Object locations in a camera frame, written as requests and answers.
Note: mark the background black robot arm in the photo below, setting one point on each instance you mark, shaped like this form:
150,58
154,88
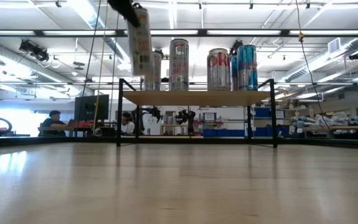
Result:
185,117
154,113

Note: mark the blue silver Red Bull can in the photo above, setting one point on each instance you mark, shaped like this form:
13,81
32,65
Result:
247,71
234,77

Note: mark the tall white orange-print can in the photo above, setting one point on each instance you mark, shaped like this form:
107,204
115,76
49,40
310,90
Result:
140,46

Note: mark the blue storage bins rack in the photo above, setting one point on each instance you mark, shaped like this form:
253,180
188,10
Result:
228,132

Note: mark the tall white can black lid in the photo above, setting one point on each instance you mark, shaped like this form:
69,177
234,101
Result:
156,77

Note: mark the black overhead beam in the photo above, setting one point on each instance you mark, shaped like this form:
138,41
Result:
204,32

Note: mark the black ceiling fixture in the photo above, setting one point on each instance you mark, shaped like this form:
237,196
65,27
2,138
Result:
356,56

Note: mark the person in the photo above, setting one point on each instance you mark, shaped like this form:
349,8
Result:
127,126
53,124

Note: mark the white Peach Vibe can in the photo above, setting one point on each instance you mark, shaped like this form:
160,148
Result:
179,68

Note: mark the silver Diet Coke can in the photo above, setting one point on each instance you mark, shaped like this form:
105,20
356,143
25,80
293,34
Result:
218,74

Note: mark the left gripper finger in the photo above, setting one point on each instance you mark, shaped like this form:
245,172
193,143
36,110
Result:
126,11

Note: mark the black aluminium table frame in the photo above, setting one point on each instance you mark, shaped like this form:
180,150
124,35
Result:
197,140

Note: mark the black ceiling spotlight cluster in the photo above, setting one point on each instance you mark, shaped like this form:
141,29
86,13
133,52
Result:
34,51

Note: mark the wooden shelf black metal frame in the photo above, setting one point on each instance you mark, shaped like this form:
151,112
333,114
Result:
194,98

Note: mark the black computer monitor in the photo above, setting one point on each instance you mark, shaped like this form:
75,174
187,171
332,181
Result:
92,107

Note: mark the cluttered background table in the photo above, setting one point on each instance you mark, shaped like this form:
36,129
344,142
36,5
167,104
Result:
331,123

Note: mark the white framed sign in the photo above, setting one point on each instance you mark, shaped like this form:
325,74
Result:
209,116

